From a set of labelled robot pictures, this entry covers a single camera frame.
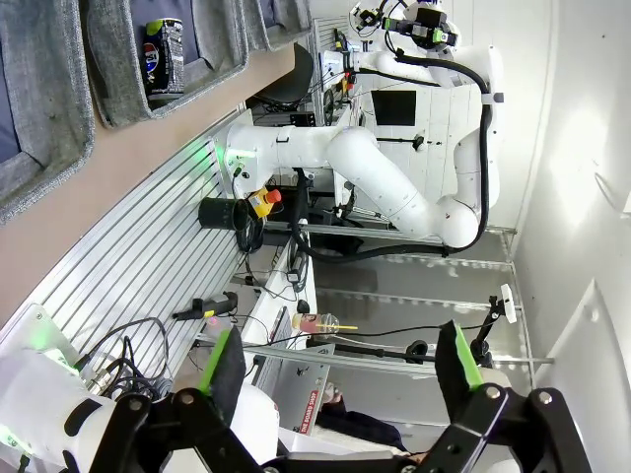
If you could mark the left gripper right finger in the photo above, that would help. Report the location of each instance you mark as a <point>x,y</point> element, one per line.
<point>461,364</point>

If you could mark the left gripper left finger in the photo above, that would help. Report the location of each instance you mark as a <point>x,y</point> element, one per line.
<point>217,364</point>

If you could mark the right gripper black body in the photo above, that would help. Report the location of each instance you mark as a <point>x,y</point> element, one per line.
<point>429,17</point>

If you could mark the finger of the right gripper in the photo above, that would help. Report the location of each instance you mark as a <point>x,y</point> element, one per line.
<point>394,24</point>

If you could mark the crushed black silver can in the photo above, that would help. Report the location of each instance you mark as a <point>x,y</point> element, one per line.
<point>165,64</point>

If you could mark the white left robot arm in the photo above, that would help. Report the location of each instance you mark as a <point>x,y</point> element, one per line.
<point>34,409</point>

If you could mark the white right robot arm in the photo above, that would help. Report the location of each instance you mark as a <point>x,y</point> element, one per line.
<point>374,182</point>

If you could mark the black stand white head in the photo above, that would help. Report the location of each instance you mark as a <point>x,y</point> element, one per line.
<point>508,303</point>

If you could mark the black monitor screen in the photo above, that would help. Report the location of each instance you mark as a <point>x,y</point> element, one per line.
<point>394,108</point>

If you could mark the red board shop sign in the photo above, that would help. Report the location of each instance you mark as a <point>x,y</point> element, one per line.
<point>308,414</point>

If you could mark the plastic drink cup with straw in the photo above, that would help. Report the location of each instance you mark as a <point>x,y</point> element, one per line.
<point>315,322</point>

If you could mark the black office chair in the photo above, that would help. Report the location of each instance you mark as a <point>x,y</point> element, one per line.
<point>291,81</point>

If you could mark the person in black top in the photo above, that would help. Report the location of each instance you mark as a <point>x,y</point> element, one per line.
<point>360,426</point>

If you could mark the slotted aluminium panel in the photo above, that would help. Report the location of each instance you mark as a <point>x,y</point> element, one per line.
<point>133,256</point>

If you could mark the grey fabric basket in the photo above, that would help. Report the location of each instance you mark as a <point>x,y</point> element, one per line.
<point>54,98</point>
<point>118,88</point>
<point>254,24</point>

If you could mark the black pen cup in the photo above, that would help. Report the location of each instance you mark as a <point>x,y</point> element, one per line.
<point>219,213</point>

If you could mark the yellow emergency stop button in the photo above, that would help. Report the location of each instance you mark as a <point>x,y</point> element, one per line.
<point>261,202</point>

